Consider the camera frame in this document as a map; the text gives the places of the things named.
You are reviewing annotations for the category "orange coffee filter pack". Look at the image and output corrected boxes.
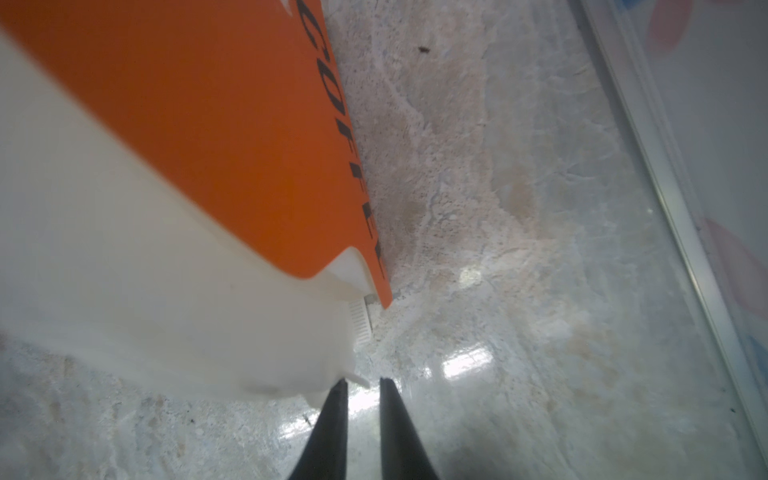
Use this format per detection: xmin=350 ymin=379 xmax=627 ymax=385
xmin=1 ymin=1 xmax=392 ymax=404

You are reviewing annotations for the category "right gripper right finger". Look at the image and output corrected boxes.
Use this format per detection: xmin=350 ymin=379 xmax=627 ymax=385
xmin=379 ymin=377 xmax=439 ymax=480

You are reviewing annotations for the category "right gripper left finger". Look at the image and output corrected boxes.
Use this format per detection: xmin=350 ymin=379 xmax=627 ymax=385
xmin=289 ymin=379 xmax=348 ymax=480

